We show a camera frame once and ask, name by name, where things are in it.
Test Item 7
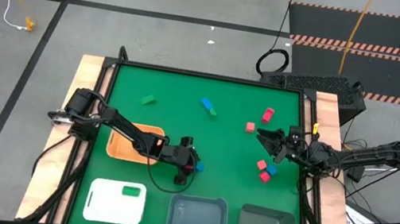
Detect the yellow cable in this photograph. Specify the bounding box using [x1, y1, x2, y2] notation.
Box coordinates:
[337, 0, 376, 80]

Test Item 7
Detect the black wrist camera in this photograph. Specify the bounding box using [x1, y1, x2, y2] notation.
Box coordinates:
[180, 135, 195, 149]
[286, 125, 304, 143]

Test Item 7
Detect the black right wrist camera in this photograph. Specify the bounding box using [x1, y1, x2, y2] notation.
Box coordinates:
[286, 125, 304, 143]

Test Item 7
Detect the black hazard-striped floor mat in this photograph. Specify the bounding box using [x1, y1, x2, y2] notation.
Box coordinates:
[276, 0, 400, 106]

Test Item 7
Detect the green wedge block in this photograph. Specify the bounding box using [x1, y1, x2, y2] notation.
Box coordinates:
[139, 92, 158, 107]

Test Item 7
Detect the green rectangular block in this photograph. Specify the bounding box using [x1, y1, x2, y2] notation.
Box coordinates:
[121, 184, 142, 199]

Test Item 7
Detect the blue rectangular block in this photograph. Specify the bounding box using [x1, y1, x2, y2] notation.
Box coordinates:
[200, 96, 215, 111]

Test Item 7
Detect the green table mat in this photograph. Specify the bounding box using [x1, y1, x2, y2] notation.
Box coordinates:
[67, 58, 328, 224]

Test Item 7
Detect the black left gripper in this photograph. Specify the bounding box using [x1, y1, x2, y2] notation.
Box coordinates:
[155, 141, 204, 189]

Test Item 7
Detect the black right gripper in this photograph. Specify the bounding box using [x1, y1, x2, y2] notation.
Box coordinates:
[251, 125, 320, 170]

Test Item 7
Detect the black coiled cable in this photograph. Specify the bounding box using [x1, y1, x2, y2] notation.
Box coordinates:
[254, 0, 301, 80]

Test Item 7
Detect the black power adapter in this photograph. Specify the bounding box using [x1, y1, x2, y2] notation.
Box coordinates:
[345, 163, 366, 184]

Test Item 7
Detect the long red block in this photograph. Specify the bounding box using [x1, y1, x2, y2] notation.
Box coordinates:
[260, 106, 276, 125]

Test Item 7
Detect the white plastic tray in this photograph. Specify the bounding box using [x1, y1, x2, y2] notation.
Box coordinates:
[80, 175, 149, 224]

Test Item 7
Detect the black looped cable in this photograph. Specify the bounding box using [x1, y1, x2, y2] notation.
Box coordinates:
[140, 150, 198, 198]

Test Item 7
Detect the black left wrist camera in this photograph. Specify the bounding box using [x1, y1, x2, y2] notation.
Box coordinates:
[180, 135, 195, 149]

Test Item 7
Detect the yellow cable connector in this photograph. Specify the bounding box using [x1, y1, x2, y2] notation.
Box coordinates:
[22, 16, 37, 33]

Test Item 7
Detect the black perforated computer tower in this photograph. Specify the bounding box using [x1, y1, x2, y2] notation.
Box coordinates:
[254, 63, 371, 129]

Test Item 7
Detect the blue-grey plastic bin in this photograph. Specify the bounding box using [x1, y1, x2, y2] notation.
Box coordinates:
[165, 190, 233, 224]

